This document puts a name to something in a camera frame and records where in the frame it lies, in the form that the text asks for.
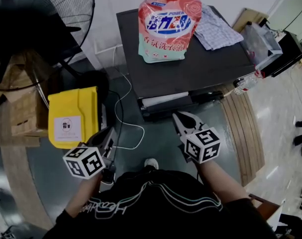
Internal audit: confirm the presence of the black cabinet table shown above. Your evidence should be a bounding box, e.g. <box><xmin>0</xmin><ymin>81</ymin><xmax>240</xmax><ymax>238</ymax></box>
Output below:
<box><xmin>115</xmin><ymin>5</ymin><xmax>257</xmax><ymax>123</ymax></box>

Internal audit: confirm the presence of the person's right forearm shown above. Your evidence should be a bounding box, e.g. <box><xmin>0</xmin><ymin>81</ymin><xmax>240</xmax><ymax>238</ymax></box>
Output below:
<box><xmin>194</xmin><ymin>158</ymin><xmax>252</xmax><ymax>206</ymax></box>

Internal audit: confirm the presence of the person's left forearm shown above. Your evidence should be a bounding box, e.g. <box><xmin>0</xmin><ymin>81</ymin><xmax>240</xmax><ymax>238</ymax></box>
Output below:
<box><xmin>65</xmin><ymin>174</ymin><xmax>103</xmax><ymax>219</ymax></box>

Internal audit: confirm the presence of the large clear water bottle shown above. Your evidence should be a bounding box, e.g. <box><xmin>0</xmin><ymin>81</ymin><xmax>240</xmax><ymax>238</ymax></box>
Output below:
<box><xmin>233</xmin><ymin>70</ymin><xmax>265</xmax><ymax>96</ymax></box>

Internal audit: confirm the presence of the wooden table with white top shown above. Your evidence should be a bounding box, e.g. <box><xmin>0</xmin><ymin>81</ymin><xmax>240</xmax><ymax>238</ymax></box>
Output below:
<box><xmin>249</xmin><ymin>193</ymin><xmax>284</xmax><ymax>232</ymax></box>

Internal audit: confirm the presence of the wooden slatted ramp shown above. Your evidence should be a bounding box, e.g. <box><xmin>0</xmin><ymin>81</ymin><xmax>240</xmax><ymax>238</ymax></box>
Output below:
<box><xmin>219</xmin><ymin>85</ymin><xmax>266</xmax><ymax>187</ymax></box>

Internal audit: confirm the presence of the black power cable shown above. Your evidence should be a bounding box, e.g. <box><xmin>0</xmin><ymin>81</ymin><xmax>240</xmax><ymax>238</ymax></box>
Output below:
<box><xmin>107</xmin><ymin>90</ymin><xmax>124</xmax><ymax>164</ymax></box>

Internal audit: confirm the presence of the large black floor fan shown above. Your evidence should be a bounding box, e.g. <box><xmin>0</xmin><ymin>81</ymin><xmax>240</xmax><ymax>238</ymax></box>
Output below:
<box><xmin>0</xmin><ymin>0</ymin><xmax>110</xmax><ymax>102</ymax></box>

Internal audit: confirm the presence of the person's right shoe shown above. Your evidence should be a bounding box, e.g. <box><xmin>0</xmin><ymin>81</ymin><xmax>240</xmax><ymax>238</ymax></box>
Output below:
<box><xmin>144</xmin><ymin>158</ymin><xmax>160</xmax><ymax>171</ymax></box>

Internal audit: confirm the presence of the white pull-out tray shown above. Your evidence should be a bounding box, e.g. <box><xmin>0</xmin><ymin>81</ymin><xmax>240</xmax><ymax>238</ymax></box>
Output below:
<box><xmin>137</xmin><ymin>91</ymin><xmax>200</xmax><ymax>122</ymax></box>

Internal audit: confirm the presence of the pink detergent pouch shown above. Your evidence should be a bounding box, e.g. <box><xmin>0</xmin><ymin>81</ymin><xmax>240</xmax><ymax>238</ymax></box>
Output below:
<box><xmin>137</xmin><ymin>0</ymin><xmax>203</xmax><ymax>64</ymax></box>

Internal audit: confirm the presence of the black bin with yellow lid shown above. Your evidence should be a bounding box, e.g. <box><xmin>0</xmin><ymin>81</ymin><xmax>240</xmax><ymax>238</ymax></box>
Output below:
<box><xmin>47</xmin><ymin>86</ymin><xmax>108</xmax><ymax>150</ymax></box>

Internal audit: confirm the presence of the white floor cable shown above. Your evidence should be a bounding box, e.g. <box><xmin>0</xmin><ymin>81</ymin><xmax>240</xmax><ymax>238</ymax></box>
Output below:
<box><xmin>112</xmin><ymin>43</ymin><xmax>145</xmax><ymax>150</ymax></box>

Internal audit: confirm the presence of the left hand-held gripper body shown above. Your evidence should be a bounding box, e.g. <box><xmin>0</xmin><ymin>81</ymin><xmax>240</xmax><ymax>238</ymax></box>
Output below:
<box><xmin>62</xmin><ymin>142</ymin><xmax>116</xmax><ymax>185</ymax></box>

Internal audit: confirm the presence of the tall black cabinet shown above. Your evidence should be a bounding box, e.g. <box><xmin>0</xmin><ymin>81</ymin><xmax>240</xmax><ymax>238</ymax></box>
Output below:
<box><xmin>261</xmin><ymin>30</ymin><xmax>302</xmax><ymax>78</ymax></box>

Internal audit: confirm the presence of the leaning wooden board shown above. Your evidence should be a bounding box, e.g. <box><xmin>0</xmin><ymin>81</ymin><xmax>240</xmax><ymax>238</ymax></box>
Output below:
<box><xmin>232</xmin><ymin>7</ymin><xmax>270</xmax><ymax>34</ymax></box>

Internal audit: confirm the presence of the checked grey cloth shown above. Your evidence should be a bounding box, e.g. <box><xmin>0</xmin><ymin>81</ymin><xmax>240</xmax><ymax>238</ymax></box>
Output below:
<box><xmin>193</xmin><ymin>5</ymin><xmax>245</xmax><ymax>51</ymax></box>

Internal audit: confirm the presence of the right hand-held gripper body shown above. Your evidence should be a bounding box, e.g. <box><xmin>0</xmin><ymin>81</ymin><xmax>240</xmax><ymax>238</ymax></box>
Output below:
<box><xmin>178</xmin><ymin>126</ymin><xmax>221</xmax><ymax>164</ymax></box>

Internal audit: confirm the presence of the person's black printed shirt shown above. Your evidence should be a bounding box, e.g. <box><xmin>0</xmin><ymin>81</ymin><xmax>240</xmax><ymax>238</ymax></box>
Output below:
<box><xmin>42</xmin><ymin>169</ymin><xmax>278</xmax><ymax>239</ymax></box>

